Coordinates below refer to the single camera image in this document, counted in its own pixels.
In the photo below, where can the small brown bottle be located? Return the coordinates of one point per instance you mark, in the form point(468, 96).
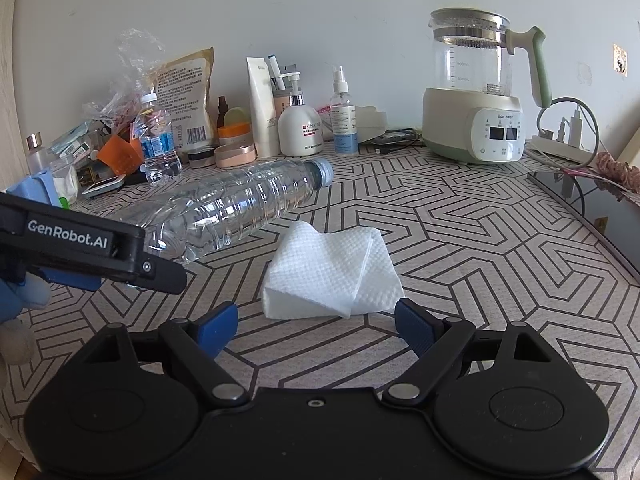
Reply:
point(222, 112)

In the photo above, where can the orange packet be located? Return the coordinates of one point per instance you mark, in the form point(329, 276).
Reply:
point(120, 155)

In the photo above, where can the clear plastic bag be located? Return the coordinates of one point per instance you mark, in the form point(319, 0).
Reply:
point(132, 60)

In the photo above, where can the geometric patterned tablecloth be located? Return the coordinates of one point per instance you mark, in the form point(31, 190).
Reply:
point(475, 260)

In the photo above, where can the green-lid jar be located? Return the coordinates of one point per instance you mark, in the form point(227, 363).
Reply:
point(235, 117)

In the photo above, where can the adhesive wall hook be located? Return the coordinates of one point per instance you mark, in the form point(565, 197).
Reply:
point(620, 60)

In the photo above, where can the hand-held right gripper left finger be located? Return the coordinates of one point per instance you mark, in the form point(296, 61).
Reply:
point(220, 325)

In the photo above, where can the black glass panel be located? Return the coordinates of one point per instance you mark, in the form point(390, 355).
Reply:
point(565, 195)

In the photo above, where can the light wooden cabinet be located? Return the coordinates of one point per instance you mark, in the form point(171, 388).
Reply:
point(10, 85)

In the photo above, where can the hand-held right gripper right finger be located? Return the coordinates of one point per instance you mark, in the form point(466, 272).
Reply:
point(412, 325)

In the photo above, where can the small blue-label water bottle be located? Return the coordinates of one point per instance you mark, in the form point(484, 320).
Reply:
point(157, 145)

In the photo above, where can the person's left hand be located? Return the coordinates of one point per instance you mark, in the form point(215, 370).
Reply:
point(15, 300)

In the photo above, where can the white paper box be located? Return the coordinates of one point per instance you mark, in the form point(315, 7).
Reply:
point(372, 122)

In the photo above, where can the teal medicine box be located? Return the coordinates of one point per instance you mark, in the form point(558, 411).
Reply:
point(70, 140)

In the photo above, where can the pink compact case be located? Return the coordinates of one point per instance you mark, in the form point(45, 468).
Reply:
point(235, 156)

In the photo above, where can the white paper towel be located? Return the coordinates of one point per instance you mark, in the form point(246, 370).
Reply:
point(330, 270)

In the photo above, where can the large clear plastic bottle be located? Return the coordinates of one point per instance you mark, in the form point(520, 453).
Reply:
point(235, 200)

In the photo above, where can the dark printed packet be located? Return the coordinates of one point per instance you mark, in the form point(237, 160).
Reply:
point(92, 175)

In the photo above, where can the clear bottle with gold cap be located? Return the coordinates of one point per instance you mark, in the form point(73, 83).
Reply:
point(37, 157)

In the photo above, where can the white pump bottle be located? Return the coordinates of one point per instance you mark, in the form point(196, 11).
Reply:
point(300, 130)

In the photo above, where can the brown paper pouch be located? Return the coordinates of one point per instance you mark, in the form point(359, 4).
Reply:
point(182, 100)

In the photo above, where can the light blue plastic object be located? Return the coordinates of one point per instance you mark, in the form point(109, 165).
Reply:
point(35, 187)

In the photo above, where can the clear spray bottle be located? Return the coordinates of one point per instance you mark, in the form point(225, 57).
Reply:
point(344, 120)

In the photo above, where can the white cosmetic tube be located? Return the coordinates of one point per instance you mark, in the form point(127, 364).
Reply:
point(262, 110)

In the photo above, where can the pink knitted item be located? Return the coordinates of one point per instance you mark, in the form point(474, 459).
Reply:
point(617, 167)

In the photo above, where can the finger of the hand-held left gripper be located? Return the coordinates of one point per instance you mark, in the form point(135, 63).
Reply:
point(165, 275)

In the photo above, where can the black jar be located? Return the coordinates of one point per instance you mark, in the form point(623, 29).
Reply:
point(201, 157)

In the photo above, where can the white plug adapter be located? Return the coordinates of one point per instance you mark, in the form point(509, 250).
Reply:
point(575, 130)

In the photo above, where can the grey flat device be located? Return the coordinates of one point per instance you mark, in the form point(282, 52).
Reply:
point(400, 136)

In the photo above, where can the orange-lid jar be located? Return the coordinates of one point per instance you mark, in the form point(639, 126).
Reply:
point(235, 135)

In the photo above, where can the small white device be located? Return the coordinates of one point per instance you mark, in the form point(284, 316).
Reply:
point(102, 186)

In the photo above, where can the pink printed packet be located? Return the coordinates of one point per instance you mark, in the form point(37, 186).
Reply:
point(325, 112)

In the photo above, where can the white crumpled tissue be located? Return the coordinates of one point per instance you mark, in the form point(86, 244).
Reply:
point(67, 182)

